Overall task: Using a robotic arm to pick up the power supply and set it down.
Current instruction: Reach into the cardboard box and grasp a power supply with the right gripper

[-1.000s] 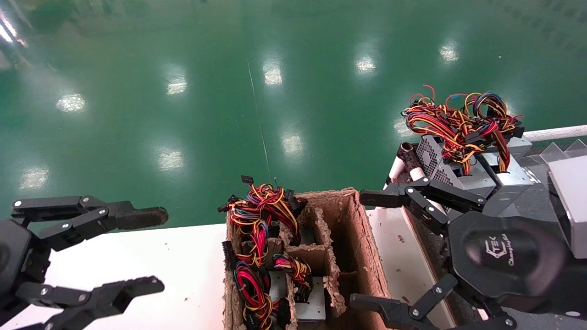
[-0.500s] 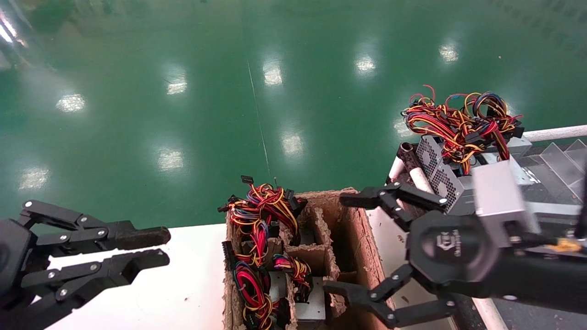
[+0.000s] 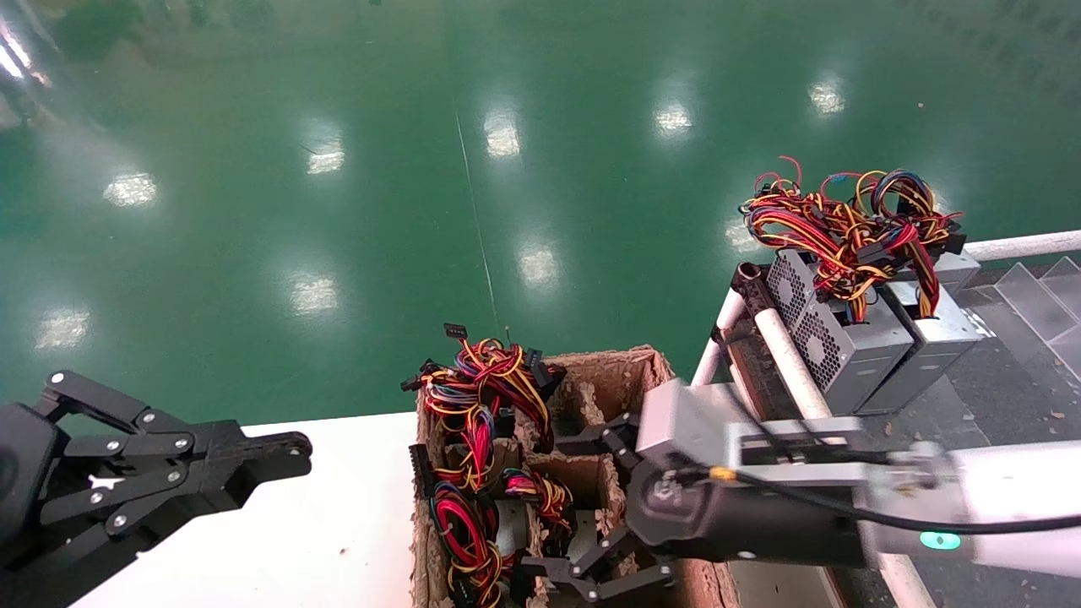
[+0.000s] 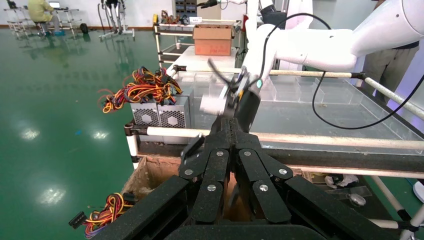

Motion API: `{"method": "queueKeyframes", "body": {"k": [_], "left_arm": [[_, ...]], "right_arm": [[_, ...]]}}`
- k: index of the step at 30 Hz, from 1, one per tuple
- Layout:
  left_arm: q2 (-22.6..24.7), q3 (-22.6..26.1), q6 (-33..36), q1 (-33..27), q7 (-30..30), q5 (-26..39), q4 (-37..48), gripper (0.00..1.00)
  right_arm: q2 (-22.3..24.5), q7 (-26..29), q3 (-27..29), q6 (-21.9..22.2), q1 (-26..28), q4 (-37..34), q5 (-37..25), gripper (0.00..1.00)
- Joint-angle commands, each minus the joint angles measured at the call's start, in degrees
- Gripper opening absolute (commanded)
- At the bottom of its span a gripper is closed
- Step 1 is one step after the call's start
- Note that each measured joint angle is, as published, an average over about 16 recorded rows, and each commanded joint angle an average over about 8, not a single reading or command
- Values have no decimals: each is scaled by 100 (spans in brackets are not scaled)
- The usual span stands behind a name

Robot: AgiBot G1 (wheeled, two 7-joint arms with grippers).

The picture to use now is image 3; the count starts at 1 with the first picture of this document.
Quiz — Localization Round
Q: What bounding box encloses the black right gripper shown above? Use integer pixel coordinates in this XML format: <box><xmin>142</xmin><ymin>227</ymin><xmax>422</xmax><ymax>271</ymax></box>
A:
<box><xmin>519</xmin><ymin>412</ymin><xmax>872</xmax><ymax>603</ymax></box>

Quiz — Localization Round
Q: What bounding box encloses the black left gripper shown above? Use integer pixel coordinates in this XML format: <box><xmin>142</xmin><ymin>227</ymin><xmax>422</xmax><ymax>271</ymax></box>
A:
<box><xmin>0</xmin><ymin>370</ymin><xmax>313</xmax><ymax>592</ymax></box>

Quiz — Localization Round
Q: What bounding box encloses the power supply with coloured wires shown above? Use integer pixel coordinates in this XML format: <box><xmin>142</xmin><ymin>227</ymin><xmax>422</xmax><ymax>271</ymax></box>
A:
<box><xmin>504</xmin><ymin>469</ymin><xmax>609</xmax><ymax>567</ymax></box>
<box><xmin>410</xmin><ymin>443</ymin><xmax>541</xmax><ymax>608</ymax></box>

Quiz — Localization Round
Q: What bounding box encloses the brown cardboard divider box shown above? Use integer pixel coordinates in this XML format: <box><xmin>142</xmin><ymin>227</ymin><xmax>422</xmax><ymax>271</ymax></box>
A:
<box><xmin>410</xmin><ymin>345</ymin><xmax>740</xmax><ymax>608</ymax></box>

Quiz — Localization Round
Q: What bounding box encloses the black pipe joint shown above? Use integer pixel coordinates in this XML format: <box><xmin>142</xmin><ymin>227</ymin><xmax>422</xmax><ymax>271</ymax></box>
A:
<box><xmin>731</xmin><ymin>262</ymin><xmax>774</xmax><ymax>318</ymax></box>

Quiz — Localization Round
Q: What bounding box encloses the dark conveyor belt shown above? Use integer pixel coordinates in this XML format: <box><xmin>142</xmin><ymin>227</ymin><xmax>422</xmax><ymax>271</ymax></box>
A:
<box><xmin>725</xmin><ymin>262</ymin><xmax>1081</xmax><ymax>608</ymax></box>

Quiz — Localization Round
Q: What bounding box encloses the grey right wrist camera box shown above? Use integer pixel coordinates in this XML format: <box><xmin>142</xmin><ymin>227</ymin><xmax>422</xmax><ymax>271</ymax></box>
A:
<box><xmin>638</xmin><ymin>380</ymin><xmax>896</xmax><ymax>484</ymax></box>

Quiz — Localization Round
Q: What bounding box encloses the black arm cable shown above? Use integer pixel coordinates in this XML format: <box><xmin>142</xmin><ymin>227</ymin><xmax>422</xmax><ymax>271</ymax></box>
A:
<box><xmin>709</xmin><ymin>467</ymin><xmax>1081</xmax><ymax>535</ymax></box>

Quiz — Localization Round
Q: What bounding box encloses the wire bundle in box rear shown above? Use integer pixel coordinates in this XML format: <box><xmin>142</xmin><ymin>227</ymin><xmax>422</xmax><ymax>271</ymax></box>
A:
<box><xmin>401</xmin><ymin>323</ymin><xmax>568</xmax><ymax>492</ymax></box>

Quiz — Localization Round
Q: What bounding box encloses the white frame leg pipe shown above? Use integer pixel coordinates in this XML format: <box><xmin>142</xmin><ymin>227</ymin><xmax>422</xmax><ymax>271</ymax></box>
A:
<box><xmin>691</xmin><ymin>287</ymin><xmax>748</xmax><ymax>387</ymax></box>

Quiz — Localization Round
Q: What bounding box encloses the long white frame pipe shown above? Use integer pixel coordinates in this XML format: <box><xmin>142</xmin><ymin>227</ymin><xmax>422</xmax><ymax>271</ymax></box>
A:
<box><xmin>754</xmin><ymin>308</ymin><xmax>934</xmax><ymax>608</ymax></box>

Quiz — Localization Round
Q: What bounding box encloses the grey power supply with wires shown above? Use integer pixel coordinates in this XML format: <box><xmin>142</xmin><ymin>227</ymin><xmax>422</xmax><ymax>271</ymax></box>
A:
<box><xmin>741</xmin><ymin>156</ymin><xmax>915</xmax><ymax>417</ymax></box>
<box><xmin>857</xmin><ymin>169</ymin><xmax>996</xmax><ymax>415</ymax></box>

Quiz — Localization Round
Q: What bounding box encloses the white horizontal rail pipe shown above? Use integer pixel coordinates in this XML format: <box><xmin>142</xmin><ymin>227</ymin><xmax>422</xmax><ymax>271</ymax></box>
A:
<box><xmin>963</xmin><ymin>230</ymin><xmax>1081</xmax><ymax>261</ymax></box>

